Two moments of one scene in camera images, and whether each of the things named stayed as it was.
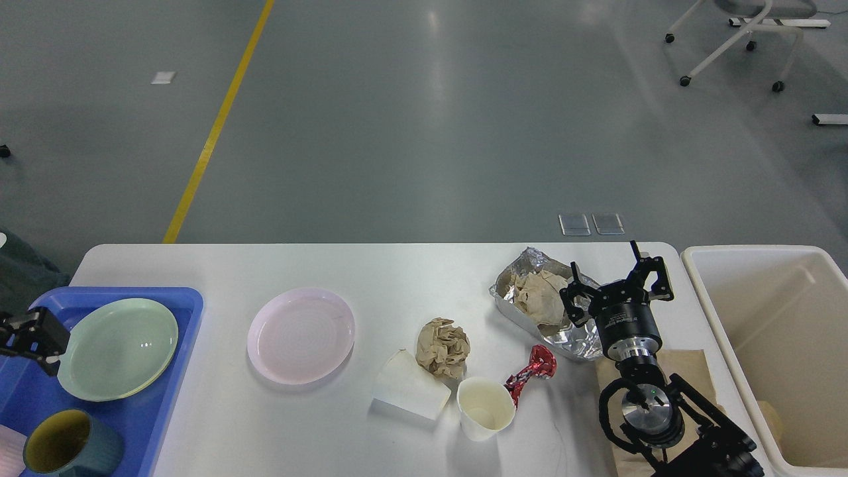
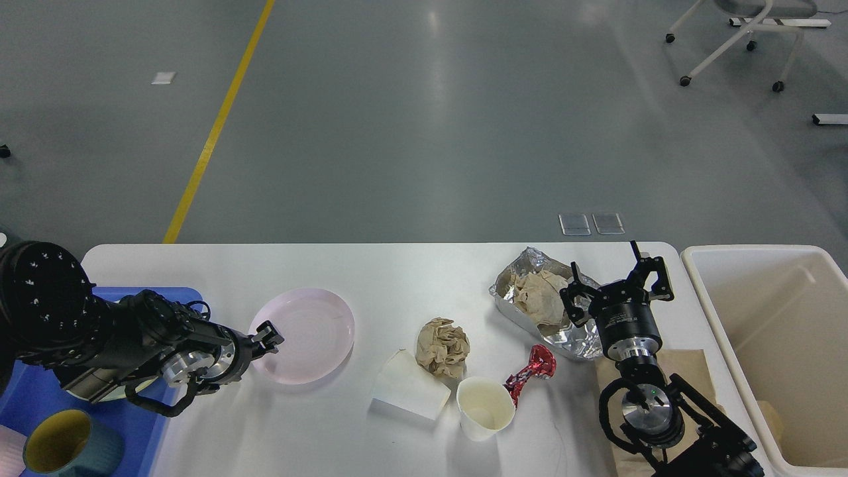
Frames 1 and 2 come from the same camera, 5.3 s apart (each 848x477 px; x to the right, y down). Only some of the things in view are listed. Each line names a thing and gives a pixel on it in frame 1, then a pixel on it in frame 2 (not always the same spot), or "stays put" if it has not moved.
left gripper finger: (36, 333) → (216, 357)
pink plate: (299, 335) stays put
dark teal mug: (72, 443) stays put
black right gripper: (629, 330) stays put
